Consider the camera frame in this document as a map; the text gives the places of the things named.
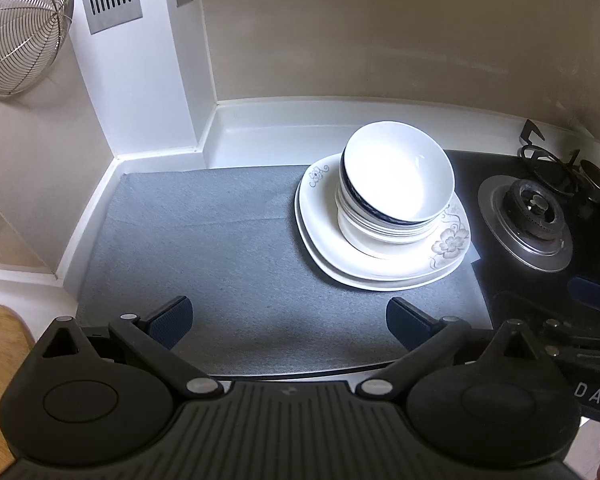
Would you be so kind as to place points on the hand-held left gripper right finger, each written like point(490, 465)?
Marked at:
point(405, 320)

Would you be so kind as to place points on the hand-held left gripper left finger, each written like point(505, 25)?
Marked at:
point(172, 317)

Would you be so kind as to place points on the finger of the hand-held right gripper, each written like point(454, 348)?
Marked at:
point(580, 340)
point(597, 294)

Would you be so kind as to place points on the cream round container bowl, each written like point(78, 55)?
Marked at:
point(375, 246)

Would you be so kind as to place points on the white plate large flower print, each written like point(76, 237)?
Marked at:
point(330, 240)

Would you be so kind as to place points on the teal glazed bowl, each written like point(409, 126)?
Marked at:
point(351, 212)

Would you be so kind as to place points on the white plate small grey print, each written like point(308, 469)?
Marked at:
point(307, 232)

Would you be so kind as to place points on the white bowl blue pattern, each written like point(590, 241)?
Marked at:
point(400, 170)

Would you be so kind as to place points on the grey counter mat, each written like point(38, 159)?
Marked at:
point(204, 240)

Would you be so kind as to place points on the black glass gas stove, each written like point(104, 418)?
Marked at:
point(500, 285)

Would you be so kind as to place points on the black pot support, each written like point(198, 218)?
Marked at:
point(555, 160)

